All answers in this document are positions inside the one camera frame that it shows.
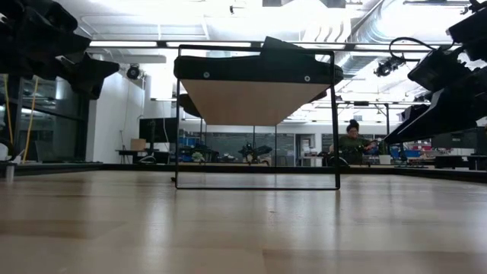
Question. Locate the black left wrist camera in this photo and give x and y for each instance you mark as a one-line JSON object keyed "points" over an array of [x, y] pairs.
{"points": [[57, 17]]}

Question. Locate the cardboard box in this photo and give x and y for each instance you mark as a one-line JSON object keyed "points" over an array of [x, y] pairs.
{"points": [[138, 144]]}

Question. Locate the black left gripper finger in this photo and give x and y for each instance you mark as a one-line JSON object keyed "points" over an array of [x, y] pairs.
{"points": [[93, 72]]}

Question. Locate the blue and red bins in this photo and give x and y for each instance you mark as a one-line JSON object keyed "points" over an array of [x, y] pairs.
{"points": [[412, 153]]}

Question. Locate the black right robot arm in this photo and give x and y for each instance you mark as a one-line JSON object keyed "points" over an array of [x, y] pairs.
{"points": [[472, 34]]}

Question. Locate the black equipment case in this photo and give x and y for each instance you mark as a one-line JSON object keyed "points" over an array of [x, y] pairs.
{"points": [[449, 161]]}

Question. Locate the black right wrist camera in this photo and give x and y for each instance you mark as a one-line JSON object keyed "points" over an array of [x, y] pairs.
{"points": [[437, 70]]}

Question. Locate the black monitor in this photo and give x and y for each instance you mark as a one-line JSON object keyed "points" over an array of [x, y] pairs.
{"points": [[158, 129]]}

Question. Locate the white pot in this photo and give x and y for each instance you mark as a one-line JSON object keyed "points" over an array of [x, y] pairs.
{"points": [[385, 160]]}

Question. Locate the person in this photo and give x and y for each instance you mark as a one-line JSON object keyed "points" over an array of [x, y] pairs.
{"points": [[352, 146]]}

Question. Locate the black background robot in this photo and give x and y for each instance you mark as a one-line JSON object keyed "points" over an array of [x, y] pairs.
{"points": [[253, 152]]}

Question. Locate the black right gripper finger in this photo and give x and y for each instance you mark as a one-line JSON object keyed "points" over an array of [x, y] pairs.
{"points": [[414, 113], [437, 120]]}

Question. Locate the white cylindrical post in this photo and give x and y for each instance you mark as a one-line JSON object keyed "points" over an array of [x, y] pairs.
{"points": [[10, 173]]}

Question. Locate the black metal table frame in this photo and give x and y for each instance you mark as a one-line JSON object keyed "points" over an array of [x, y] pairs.
{"points": [[114, 166]]}

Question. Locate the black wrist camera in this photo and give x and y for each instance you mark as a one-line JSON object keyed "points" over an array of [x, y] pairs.
{"points": [[57, 17], [437, 70]]}

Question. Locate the dark background desk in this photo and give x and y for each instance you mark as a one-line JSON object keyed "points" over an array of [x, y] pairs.
{"points": [[129, 152]]}

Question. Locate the blue storage bins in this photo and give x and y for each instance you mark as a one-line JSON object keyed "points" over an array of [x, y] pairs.
{"points": [[186, 142]]}

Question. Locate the black wall-mounted camera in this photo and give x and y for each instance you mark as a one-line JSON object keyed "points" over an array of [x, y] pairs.
{"points": [[133, 72]]}

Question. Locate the wooden shelf with metal frame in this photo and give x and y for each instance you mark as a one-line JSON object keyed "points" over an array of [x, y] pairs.
{"points": [[251, 102]]}

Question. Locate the black ceiling track light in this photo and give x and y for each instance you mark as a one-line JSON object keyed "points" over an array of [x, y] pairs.
{"points": [[386, 67]]}

